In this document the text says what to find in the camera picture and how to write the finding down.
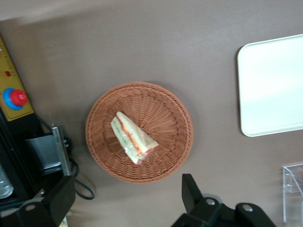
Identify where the clear acrylic bottle rack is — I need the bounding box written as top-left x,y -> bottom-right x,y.
281,161 -> 303,223

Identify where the black power cable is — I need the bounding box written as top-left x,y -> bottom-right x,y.
67,139 -> 95,200

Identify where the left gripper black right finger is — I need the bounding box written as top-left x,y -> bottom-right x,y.
181,174 -> 223,221

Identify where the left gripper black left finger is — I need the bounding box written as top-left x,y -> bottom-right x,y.
42,175 -> 76,226

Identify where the yellow control panel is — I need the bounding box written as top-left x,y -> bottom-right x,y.
0,35 -> 34,122

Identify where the metal container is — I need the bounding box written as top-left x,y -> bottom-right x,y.
0,165 -> 14,200

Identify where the triangle sandwich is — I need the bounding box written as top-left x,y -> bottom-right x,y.
111,111 -> 159,165

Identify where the beige plastic tray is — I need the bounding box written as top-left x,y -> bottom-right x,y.
237,34 -> 303,138

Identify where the red emergency stop button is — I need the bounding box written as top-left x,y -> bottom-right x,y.
2,87 -> 28,111

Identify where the round brown wicker basket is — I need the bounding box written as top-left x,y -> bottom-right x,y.
85,82 -> 194,184

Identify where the black countertop appliance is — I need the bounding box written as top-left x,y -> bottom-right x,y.
0,111 -> 79,209

